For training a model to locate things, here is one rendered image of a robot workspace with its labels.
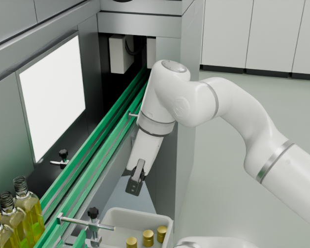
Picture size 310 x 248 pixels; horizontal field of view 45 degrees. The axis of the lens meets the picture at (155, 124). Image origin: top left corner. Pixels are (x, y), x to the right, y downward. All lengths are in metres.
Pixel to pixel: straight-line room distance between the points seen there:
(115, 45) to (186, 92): 1.24
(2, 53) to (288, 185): 0.80
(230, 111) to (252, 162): 0.15
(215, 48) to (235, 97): 3.82
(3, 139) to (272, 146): 0.75
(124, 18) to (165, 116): 1.01
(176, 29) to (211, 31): 2.86
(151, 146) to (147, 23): 0.98
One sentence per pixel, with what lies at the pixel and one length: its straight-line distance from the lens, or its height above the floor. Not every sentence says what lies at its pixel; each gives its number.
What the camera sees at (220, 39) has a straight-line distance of 4.49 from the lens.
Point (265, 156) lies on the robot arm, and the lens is 0.60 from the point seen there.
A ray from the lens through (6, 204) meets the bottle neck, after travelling 0.94.
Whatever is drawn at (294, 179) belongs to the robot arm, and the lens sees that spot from 0.59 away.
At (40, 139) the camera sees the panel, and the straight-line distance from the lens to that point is 1.29.
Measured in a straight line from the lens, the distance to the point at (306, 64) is 4.59.
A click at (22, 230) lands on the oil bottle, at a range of 0.99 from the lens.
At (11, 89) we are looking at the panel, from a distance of 1.12.
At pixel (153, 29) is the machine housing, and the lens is 1.65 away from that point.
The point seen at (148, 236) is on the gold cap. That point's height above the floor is 0.81.
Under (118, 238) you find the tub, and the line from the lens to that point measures 1.30.
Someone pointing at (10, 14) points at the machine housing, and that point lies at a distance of 1.16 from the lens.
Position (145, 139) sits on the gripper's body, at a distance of 0.73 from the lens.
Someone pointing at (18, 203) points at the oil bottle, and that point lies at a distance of 1.00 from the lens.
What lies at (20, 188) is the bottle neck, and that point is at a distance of 0.98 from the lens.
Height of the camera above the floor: 1.71
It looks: 30 degrees down
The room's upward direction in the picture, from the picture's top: straight up
